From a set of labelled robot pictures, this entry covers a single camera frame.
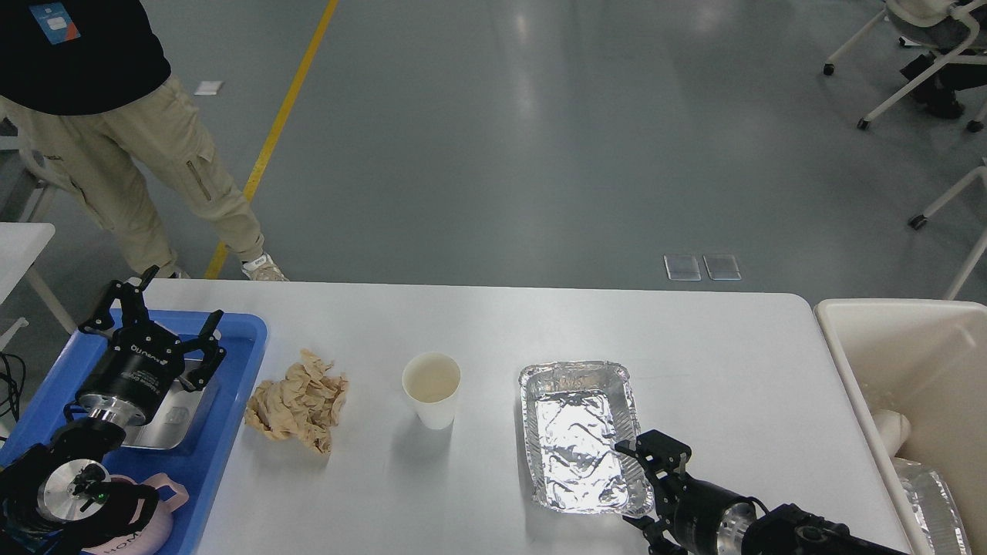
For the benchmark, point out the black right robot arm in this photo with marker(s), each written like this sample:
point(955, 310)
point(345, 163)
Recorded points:
point(787, 529)

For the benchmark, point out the crumpled brown paper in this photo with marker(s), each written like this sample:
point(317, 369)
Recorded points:
point(305, 404)

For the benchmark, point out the beige plastic bin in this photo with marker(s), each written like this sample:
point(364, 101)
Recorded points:
point(926, 360)

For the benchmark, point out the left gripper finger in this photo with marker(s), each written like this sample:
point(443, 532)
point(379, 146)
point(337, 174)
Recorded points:
point(121, 306)
point(212, 354)

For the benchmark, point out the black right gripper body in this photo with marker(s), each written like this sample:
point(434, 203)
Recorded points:
point(705, 518)

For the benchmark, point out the pink mug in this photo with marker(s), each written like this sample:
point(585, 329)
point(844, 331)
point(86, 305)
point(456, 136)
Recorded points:
point(157, 532)

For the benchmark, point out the floor socket plate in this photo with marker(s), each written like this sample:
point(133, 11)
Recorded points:
point(716, 267)

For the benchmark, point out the white chair left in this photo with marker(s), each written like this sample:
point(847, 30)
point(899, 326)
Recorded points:
point(26, 193)

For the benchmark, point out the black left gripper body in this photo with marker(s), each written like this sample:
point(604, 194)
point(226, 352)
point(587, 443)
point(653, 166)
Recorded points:
point(130, 380)

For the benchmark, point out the person in beige trousers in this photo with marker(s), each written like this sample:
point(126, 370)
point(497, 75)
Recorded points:
point(88, 83)

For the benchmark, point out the blue plastic tray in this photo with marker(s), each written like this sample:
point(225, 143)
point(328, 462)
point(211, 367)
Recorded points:
point(198, 462)

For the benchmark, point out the white paper cup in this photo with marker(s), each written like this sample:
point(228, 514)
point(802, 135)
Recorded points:
point(431, 383)

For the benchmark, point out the white side table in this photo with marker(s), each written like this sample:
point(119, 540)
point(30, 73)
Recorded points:
point(21, 245)

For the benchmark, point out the small steel tray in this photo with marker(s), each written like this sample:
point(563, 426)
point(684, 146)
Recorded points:
point(178, 422)

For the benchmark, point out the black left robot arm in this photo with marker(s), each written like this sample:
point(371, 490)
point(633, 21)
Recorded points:
point(59, 498)

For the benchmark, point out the foil trash in bin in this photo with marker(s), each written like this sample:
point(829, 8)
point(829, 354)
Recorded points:
point(933, 508)

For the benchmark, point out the aluminium foil tray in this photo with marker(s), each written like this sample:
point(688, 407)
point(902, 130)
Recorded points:
point(573, 415)

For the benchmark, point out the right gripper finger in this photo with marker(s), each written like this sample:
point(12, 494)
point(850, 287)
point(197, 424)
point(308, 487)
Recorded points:
point(654, 533)
point(657, 453)

